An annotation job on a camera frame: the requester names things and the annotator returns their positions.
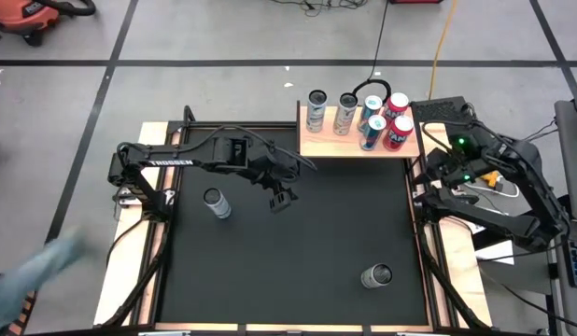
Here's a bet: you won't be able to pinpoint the grey equipment cart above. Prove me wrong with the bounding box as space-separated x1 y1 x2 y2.
547 98 577 336

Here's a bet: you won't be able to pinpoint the Celsius Arctic Vibe can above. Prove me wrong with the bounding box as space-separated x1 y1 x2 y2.
305 89 329 134

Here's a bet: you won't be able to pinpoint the black coiled cable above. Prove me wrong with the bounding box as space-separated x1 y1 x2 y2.
352 0 395 107

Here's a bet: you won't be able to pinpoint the Celsius Tropical Vibe can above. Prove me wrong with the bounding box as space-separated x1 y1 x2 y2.
331 91 359 136

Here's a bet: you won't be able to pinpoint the blue silver Red Bull can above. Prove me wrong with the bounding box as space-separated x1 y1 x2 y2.
356 94 385 132

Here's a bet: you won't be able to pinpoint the yellow power adapter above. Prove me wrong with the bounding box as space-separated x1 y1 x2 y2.
481 170 504 192

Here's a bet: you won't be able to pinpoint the white Celsius can blue band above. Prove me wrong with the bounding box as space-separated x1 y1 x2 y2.
203 187 233 220

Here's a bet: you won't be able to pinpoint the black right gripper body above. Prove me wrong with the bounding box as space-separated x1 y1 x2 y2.
437 133 490 188

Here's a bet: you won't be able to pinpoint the wooden shelf black frame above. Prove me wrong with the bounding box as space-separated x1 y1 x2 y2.
295 99 423 177

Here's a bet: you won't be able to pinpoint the black perforated metal case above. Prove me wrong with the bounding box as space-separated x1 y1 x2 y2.
411 95 476 128

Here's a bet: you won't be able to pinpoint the black table frame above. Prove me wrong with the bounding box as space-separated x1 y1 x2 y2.
94 105 494 336

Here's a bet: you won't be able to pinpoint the person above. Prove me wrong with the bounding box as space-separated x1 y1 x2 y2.
0 226 91 335

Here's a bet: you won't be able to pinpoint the grey slim can black lid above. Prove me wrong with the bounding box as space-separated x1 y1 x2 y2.
359 262 394 290

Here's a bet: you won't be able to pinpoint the white paper sheets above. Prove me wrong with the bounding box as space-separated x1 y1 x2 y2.
468 222 517 266

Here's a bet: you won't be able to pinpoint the silver-lid can blue tab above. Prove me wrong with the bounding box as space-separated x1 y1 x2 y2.
359 114 388 152

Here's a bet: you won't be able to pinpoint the tangled black cables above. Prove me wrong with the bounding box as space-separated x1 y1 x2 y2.
268 0 370 18

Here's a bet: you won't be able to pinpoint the orange shop vacuum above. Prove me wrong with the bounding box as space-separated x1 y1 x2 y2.
0 0 97 47

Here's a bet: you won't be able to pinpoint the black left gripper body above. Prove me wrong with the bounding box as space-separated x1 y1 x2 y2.
248 151 303 192

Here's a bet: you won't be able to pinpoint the red Fanta can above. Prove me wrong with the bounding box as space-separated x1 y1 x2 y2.
382 115 415 152
380 91 411 123

